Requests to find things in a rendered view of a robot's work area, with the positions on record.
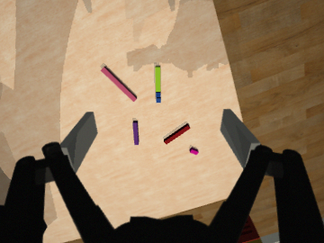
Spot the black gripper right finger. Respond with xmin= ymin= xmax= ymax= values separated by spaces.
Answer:
xmin=197 ymin=109 xmax=324 ymax=243

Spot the pink rod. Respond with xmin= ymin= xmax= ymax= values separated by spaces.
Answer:
xmin=101 ymin=67 xmax=138 ymax=102

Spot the purple rod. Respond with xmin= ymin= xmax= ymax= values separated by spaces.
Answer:
xmin=133 ymin=121 xmax=139 ymax=145

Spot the dark red rod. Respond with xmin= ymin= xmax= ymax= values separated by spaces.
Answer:
xmin=164 ymin=124 xmax=190 ymax=144

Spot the small magenta block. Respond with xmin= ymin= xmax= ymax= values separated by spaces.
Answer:
xmin=189 ymin=148 xmax=199 ymax=155

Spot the lime green rod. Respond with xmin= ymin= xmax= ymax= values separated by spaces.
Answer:
xmin=155 ymin=67 xmax=160 ymax=92

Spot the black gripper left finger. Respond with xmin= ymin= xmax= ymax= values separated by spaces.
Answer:
xmin=0 ymin=112 xmax=125 ymax=243

